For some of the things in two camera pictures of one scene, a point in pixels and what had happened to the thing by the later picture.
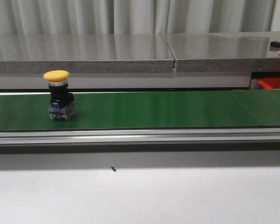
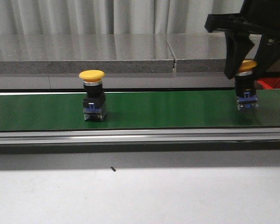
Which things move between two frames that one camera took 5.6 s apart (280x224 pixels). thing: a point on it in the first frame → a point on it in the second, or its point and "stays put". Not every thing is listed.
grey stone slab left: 27,53 stays put
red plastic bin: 271,83 stays put
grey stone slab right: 228,52 stays put
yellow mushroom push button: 62,107 → 245,85
